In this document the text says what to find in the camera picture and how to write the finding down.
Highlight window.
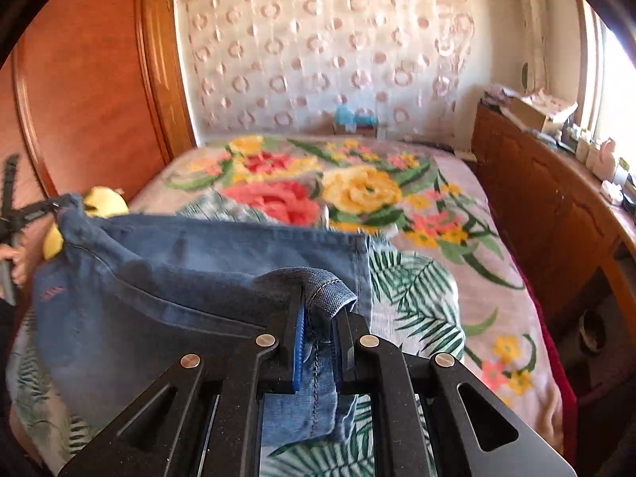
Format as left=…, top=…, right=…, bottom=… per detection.
left=576, top=0, right=636, bottom=175

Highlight red bed sheet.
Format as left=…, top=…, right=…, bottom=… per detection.
left=524, top=291, right=580, bottom=464

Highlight person's left hand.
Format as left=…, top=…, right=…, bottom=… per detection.
left=0, top=247, right=27, bottom=286

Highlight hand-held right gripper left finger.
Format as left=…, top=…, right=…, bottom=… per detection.
left=58, top=285, right=307, bottom=477

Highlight white side curtain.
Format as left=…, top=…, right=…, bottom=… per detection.
left=509, top=0, right=553, bottom=97

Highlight wooden cabinet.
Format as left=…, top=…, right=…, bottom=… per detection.
left=469, top=102, right=636, bottom=359

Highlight wooden headboard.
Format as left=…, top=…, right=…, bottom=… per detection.
left=0, top=0, right=198, bottom=204

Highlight blue plastic toy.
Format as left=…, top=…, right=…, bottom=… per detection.
left=332, top=104, right=379, bottom=135

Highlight sheer curtain with circles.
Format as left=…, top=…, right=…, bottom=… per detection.
left=174, top=0, right=479, bottom=144

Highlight yellow plush toy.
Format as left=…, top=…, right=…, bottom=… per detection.
left=44, top=186, right=130, bottom=262

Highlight floral blanket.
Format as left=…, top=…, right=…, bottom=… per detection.
left=124, top=134, right=567, bottom=453

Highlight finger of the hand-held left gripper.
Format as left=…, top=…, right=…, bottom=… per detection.
left=0, top=195, right=74, bottom=240
left=0, top=153, right=21, bottom=215

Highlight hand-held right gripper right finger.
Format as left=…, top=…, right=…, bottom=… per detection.
left=332, top=308, right=577, bottom=477

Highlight white bottle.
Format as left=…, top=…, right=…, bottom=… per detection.
left=575, top=134, right=597, bottom=164

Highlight cardboard box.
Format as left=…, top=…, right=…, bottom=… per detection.
left=507, top=88, right=580, bottom=133

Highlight blue denim pants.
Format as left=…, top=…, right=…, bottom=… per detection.
left=32, top=194, right=374, bottom=449

